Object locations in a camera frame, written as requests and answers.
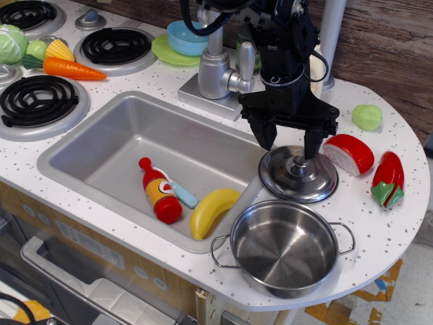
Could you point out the red toy ketchup bottle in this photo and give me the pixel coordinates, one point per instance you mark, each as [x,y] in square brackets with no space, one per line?
[165,204]

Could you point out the silver toy faucet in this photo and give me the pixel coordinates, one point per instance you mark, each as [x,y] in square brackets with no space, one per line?
[217,85]

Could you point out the grey vertical pole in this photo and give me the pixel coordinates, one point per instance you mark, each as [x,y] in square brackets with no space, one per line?
[331,22]

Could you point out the yellow object bottom left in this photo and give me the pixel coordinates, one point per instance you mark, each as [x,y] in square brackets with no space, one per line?
[39,312]

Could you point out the yellow toy corn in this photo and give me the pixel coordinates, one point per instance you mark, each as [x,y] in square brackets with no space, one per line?
[58,49]

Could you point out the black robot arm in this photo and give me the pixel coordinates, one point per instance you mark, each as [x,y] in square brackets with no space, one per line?
[273,80]

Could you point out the black burner coil front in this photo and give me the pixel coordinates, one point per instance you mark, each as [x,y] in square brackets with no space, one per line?
[37,101]

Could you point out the toy oven door handle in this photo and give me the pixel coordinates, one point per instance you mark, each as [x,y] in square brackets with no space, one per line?
[90,293]

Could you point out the steel pot with handles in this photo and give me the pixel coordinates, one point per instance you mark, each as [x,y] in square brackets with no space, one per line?
[284,249]

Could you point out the cream toy detergent bottle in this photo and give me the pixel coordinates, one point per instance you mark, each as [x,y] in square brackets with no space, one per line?
[317,71]

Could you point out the green plastic plate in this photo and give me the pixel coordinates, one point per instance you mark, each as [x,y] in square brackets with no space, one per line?
[164,52]

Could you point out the red toy chili pepper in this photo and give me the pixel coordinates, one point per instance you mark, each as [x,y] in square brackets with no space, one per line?
[388,182]

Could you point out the grey stove knob left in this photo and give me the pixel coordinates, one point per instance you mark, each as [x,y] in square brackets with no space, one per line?
[9,74]

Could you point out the light green toy ball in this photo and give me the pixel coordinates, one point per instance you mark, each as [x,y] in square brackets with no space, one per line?
[37,49]

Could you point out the blue toy knife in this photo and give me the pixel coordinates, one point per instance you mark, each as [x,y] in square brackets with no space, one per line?
[183,195]

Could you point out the orange toy carrot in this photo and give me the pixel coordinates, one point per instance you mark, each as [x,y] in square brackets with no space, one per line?
[63,68]

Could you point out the grey stove knob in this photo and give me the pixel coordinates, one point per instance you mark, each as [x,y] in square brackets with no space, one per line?
[9,74]
[90,21]

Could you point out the black burner coil rear right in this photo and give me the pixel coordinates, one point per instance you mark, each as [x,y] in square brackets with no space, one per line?
[110,46]

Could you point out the grey toy sink basin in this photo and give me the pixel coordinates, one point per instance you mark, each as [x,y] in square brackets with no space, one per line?
[135,146]

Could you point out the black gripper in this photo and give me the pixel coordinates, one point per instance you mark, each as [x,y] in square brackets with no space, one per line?
[291,106]

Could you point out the blue plastic bowl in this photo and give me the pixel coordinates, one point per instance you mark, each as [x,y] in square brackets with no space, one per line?
[183,41]

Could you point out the yellow toy banana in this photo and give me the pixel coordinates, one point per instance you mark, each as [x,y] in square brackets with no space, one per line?
[209,208]

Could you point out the dark green toy can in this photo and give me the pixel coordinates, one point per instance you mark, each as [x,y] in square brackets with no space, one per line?
[243,35]

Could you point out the steel pot lid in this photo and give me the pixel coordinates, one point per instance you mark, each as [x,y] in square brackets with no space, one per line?
[288,175]

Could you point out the green toy cabbage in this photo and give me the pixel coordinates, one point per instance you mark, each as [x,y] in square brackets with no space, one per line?
[14,43]

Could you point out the light green toy lettuce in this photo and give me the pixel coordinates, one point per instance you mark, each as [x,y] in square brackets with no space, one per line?
[367,117]

